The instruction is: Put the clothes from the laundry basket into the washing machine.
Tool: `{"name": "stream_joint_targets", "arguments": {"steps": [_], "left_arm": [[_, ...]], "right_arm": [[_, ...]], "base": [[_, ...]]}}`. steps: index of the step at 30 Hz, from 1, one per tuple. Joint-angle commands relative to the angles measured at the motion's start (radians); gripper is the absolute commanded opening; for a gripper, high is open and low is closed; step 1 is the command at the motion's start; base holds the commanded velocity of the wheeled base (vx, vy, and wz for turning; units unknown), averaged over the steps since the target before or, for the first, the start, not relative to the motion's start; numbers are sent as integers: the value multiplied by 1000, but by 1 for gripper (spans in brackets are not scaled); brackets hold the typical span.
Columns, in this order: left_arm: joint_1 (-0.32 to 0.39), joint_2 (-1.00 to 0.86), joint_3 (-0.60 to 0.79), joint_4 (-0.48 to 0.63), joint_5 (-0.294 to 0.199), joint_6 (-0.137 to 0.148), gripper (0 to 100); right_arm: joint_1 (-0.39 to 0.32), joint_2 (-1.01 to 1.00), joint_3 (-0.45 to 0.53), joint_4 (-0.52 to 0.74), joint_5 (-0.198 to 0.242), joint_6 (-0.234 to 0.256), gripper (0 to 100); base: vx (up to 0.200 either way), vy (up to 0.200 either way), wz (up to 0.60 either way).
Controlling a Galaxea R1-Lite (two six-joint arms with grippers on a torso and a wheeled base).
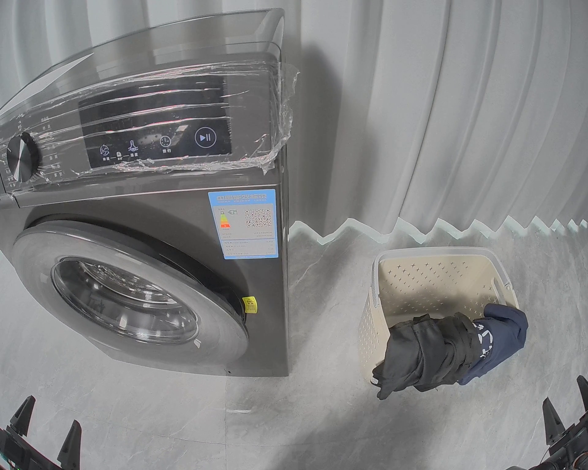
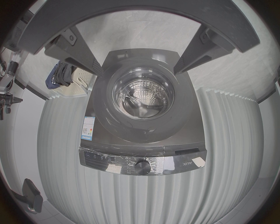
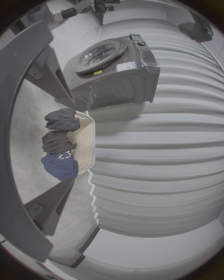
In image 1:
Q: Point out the dark blue T-shirt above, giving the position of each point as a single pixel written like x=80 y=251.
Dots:
x=500 y=335

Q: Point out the cream laundry basket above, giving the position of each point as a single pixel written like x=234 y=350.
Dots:
x=436 y=280

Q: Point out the grey washing machine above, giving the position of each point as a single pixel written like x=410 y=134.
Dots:
x=151 y=220

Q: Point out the black garment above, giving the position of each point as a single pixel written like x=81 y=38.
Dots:
x=422 y=349

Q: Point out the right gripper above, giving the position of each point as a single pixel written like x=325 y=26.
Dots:
x=572 y=440

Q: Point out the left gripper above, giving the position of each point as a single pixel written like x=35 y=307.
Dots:
x=20 y=452

